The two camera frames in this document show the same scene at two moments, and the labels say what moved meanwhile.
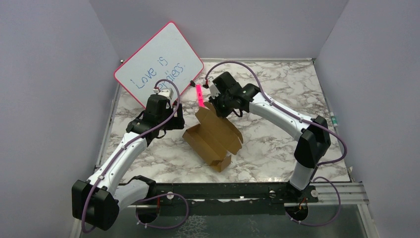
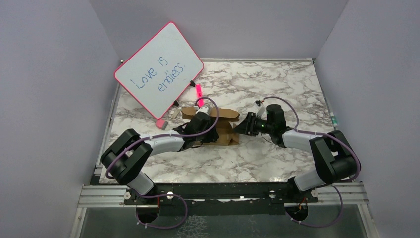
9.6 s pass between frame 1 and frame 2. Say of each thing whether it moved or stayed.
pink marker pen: stayed
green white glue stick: stayed
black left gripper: moved
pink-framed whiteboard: stayed
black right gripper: moved
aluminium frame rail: stayed
